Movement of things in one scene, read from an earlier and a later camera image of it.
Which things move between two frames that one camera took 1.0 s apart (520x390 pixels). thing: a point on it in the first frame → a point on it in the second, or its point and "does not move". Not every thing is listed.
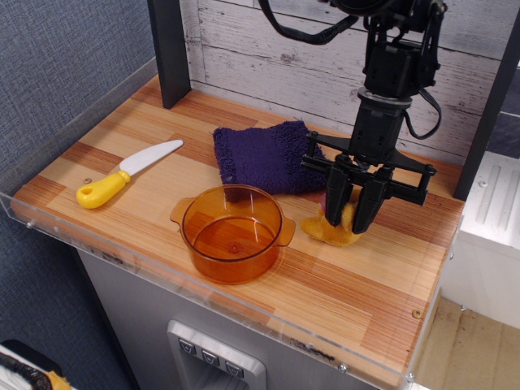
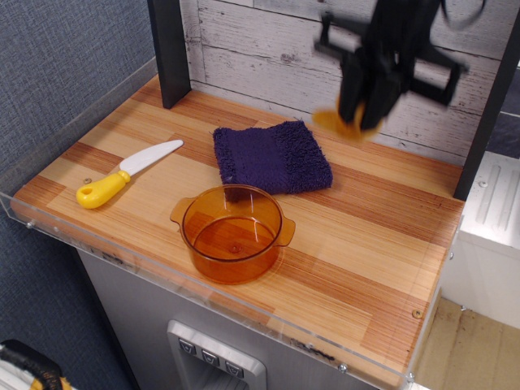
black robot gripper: x=374 y=142 → x=401 y=29
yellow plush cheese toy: x=318 y=227 → x=331 y=120
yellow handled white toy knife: x=95 y=192 does not move
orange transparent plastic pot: x=233 y=232 does not move
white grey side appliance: x=483 y=269 does not move
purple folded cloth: x=268 y=156 does not move
